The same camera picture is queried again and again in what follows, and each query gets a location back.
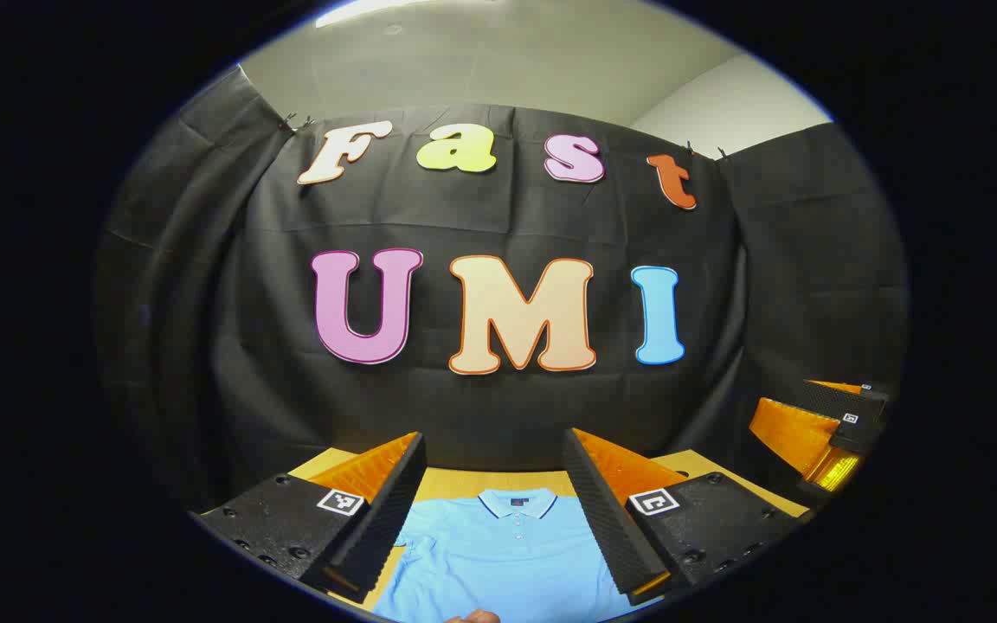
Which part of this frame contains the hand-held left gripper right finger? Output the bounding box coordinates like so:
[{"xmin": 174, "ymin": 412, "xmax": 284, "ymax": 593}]
[{"xmin": 562, "ymin": 427, "xmax": 811, "ymax": 607}]

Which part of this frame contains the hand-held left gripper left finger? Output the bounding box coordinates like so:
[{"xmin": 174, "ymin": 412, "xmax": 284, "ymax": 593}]
[{"xmin": 190, "ymin": 431, "xmax": 428, "ymax": 605}]

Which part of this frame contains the light blue T-shirt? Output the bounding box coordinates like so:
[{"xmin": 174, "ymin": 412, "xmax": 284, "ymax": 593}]
[{"xmin": 370, "ymin": 489, "xmax": 664, "ymax": 623}]

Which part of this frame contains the black backdrop cloth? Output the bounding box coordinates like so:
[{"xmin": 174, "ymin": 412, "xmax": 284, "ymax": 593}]
[{"xmin": 92, "ymin": 65, "xmax": 910, "ymax": 520}]

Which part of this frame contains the ceiling light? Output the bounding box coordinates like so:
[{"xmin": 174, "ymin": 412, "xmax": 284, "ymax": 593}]
[{"xmin": 315, "ymin": 0, "xmax": 430, "ymax": 29}]

